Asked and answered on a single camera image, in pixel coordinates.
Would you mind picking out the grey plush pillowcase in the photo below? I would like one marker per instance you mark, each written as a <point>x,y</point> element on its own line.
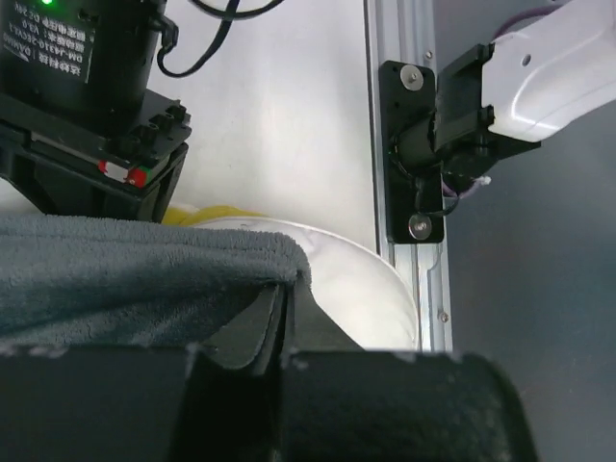
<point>84,281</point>

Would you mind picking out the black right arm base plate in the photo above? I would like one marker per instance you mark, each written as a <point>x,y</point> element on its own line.
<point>412,175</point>

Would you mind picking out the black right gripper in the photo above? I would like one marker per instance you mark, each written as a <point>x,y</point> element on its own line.
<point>81,132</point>

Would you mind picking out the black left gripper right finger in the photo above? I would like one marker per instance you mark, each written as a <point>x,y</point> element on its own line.
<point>338,402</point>

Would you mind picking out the white pillow yellow edge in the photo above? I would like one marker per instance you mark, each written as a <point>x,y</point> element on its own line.
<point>356,288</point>

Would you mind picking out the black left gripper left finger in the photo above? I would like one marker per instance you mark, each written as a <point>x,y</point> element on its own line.
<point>201,402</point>

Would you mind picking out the aluminium front rail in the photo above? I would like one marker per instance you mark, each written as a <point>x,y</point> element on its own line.
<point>403,31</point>

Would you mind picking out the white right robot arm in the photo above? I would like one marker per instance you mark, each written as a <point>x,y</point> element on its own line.
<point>503,98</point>

